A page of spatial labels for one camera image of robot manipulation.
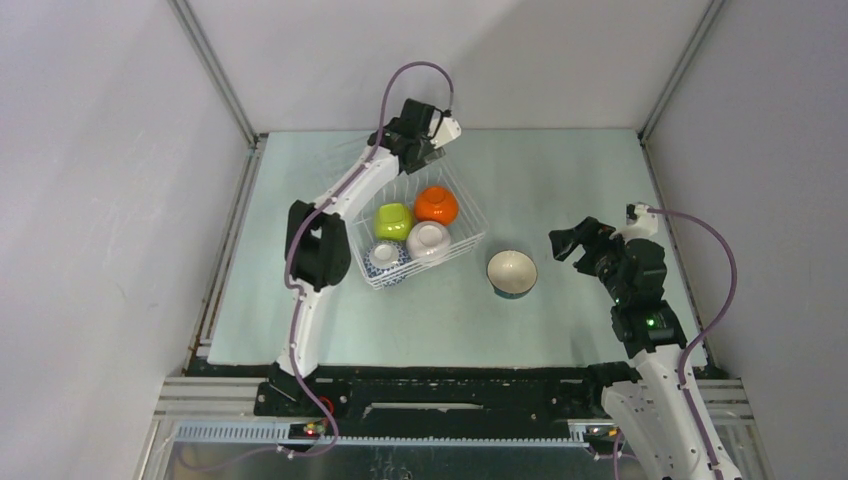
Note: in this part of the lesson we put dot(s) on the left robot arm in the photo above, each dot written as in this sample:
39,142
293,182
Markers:
317,249

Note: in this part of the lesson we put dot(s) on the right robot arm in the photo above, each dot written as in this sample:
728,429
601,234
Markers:
662,414

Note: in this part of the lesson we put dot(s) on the plain white bowl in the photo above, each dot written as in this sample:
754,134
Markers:
429,242

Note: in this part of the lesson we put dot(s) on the orange bowl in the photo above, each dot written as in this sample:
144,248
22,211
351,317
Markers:
437,204

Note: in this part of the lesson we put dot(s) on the white wire dish rack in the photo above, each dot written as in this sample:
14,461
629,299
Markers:
466,231

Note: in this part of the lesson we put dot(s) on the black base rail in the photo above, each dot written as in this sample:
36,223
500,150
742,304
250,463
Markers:
443,403

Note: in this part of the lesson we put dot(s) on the blue white patterned bowl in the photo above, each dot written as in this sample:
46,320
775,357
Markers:
385,262

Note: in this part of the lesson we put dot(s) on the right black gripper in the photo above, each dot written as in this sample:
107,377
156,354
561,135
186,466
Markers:
589,233

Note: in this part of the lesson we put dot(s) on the lime green square bowl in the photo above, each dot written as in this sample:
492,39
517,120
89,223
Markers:
393,221

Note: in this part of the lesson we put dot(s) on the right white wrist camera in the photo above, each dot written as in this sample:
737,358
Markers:
641,222

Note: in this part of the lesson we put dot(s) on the teal bowl white dots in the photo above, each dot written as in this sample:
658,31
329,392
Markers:
512,274

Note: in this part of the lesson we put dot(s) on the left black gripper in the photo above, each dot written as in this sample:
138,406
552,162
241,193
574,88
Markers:
429,154

